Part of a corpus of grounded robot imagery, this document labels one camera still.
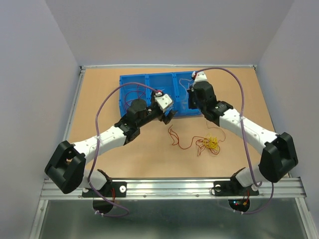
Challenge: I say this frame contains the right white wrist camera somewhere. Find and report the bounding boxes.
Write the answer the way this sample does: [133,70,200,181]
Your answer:
[191,71,207,84]

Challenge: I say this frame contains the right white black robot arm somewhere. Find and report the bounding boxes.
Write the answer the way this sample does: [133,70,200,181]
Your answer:
[187,81,299,196]

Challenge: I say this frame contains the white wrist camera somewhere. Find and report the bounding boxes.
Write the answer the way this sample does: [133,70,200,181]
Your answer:
[154,91,173,113]
[191,71,207,84]

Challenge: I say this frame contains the blue three-compartment plastic bin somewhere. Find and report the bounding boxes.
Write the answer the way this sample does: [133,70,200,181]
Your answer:
[119,70,207,120]

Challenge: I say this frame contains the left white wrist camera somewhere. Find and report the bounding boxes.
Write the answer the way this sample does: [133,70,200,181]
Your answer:
[154,91,173,113]

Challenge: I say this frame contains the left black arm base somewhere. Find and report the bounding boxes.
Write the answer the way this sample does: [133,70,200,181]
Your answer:
[82,181,127,214]

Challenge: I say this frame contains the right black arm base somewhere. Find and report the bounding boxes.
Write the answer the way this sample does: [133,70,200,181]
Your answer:
[211,180,259,213]

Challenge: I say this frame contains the aluminium side frame rail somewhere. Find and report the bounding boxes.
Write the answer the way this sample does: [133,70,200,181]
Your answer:
[62,67,86,141]

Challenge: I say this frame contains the aluminium front rail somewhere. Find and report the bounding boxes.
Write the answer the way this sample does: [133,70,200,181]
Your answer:
[40,178,307,201]

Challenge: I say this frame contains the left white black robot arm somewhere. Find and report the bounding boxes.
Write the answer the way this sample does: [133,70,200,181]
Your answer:
[44,94,176,196]

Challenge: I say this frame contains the yellow wire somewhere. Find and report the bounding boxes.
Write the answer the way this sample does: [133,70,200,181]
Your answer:
[202,134,222,155]

